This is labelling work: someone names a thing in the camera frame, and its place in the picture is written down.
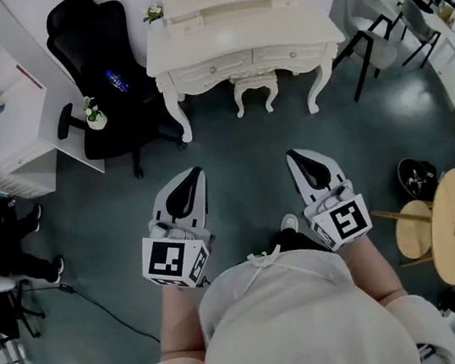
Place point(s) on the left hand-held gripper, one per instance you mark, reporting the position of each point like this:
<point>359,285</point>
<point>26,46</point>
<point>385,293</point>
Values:
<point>166,257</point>

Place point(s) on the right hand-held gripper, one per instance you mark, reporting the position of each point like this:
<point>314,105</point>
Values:
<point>345,220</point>

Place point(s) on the white ornate dressing table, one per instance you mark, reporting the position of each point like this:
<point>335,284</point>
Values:
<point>238,33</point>

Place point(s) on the person's left forearm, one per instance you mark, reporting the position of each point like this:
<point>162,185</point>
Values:
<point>182,325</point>

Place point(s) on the person's right forearm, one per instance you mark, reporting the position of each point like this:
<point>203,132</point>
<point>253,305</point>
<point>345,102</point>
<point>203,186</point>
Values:
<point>374,273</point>

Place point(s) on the white ornate desk drawer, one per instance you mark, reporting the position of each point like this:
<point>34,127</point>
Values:
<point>291,56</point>
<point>210,72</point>

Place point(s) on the person's white shoe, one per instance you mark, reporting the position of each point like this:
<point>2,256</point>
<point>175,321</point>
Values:
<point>288,222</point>

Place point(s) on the black round bag white print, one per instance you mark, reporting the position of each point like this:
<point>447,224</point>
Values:
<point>415,179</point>

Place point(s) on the small round wooden stool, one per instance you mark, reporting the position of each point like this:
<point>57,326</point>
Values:
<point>412,229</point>

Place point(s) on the white carved stool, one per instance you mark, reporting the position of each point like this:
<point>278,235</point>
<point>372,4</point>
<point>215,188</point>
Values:
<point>254,83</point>

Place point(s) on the small round-pot flower plant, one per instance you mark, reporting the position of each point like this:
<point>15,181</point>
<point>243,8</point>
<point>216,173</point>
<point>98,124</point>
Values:
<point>96,117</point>

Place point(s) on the blue-capped water bottle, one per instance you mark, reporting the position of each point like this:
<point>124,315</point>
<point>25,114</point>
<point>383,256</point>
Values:
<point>116,81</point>

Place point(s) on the black power adapter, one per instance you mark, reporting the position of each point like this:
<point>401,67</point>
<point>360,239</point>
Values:
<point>65,288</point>

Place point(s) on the person's white top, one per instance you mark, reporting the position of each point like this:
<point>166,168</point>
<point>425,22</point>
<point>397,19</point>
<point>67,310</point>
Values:
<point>298,328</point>

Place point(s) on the black office chair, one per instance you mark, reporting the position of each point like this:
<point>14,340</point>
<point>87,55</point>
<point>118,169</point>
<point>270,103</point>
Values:
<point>89,40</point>

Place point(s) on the white flower plant white pot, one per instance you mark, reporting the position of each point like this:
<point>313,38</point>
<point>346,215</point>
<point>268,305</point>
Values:
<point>154,13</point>

